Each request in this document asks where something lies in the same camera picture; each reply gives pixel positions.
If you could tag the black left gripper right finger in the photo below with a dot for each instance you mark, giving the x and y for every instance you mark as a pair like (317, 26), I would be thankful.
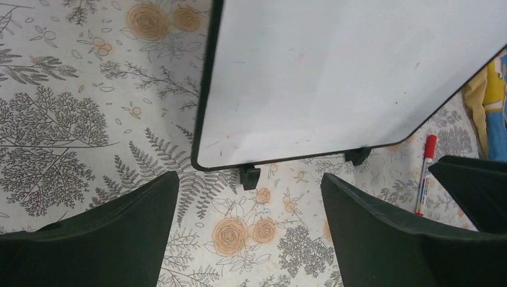
(380, 244)

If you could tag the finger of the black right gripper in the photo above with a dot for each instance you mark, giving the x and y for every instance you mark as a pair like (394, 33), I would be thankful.
(478, 187)

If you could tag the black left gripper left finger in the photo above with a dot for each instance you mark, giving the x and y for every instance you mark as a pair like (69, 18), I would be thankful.
(119, 243)

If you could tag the small black-framed whiteboard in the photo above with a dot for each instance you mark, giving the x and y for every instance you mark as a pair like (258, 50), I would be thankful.
(285, 80)

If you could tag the blue yellow cartoon cloth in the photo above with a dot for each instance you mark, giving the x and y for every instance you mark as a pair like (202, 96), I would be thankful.
(485, 96)

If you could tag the floral patterned table mat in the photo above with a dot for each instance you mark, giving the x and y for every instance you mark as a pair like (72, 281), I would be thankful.
(100, 97)

